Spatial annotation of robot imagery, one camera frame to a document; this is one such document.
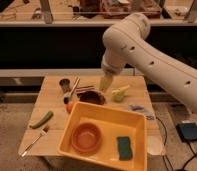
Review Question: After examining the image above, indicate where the small metal cup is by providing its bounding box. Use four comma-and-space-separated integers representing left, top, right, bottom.
59, 78, 70, 93

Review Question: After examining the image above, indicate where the black foot pedal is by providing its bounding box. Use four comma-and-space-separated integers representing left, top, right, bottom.
176, 123, 197, 142

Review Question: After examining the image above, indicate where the dish brush with wooden handle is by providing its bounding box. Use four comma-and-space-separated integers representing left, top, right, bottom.
63, 77, 80, 104

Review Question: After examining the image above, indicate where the purple grey cloth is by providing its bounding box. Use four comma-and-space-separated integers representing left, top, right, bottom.
128, 105, 155, 120

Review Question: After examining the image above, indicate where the orange bowl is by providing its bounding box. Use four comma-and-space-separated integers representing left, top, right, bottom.
71, 122, 102, 155

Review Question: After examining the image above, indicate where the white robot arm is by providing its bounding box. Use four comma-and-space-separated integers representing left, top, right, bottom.
101, 13, 197, 114

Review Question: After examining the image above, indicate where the striped dark block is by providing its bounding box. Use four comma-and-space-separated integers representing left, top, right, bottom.
76, 86, 95, 93

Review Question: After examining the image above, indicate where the yellow green toy vegetable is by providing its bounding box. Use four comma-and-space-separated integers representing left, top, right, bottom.
112, 85, 130, 102

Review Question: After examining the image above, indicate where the yellow plastic tub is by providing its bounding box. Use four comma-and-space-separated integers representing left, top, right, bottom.
58, 102, 147, 171

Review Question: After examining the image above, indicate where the wooden table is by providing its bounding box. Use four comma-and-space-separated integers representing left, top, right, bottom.
18, 76, 165, 156

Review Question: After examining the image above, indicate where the silver fork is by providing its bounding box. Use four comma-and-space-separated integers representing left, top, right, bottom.
21, 125, 49, 157

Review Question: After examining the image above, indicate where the green cucumber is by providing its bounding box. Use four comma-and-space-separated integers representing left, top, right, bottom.
29, 111, 54, 129

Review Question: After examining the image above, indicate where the orange ball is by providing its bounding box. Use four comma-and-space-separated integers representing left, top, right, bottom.
66, 101, 74, 113

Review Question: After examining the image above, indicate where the black cable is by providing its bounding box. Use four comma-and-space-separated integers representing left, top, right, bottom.
156, 116, 197, 171

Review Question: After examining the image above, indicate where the dark brown bowl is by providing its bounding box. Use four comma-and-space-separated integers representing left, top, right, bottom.
79, 91, 106, 105

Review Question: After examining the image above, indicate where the green sponge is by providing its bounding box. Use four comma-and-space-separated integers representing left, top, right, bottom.
117, 136, 133, 160

